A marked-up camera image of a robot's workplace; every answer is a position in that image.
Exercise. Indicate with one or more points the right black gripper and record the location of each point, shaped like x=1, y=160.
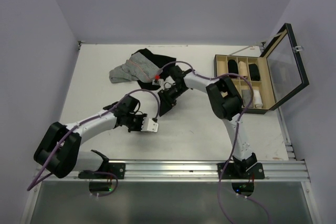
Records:
x=166, y=101

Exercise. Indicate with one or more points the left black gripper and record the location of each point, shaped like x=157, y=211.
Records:
x=138, y=129

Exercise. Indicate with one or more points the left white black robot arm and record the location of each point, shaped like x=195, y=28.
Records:
x=59, y=150

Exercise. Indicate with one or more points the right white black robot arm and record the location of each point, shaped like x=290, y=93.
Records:
x=226, y=103

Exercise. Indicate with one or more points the striped grey underwear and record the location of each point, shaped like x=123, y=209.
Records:
x=136, y=68

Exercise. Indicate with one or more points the black rolled underwear left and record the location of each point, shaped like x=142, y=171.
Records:
x=233, y=68

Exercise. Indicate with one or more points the black rolled underwear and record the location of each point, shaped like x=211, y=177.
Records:
x=254, y=72
x=233, y=68

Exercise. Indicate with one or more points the grey rolled underwear in box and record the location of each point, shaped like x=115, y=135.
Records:
x=247, y=97

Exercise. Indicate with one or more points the beige rolled underwear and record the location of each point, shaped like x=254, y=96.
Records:
x=243, y=71

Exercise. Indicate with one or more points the white rolled underwear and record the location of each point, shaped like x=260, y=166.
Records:
x=258, y=102

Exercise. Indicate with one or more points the black rolled underwear right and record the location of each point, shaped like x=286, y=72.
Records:
x=254, y=72

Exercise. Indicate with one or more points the wooden compartment box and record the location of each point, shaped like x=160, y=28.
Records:
x=264, y=85

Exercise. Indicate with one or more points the glass box lid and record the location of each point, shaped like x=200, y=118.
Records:
x=287, y=72

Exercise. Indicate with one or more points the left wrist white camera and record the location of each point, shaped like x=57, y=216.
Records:
x=149, y=125

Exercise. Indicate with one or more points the wrist white camera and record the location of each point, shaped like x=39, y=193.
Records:
x=149, y=125
x=158, y=81

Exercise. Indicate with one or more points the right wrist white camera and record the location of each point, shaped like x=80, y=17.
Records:
x=158, y=81

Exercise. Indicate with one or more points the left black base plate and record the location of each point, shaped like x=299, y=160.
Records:
x=118, y=171

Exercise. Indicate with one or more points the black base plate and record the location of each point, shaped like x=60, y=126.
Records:
x=256, y=172
x=118, y=171

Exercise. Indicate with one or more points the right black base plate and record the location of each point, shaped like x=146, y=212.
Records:
x=256, y=172

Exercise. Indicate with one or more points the aluminium mounting rail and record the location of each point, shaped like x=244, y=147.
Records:
x=207, y=171

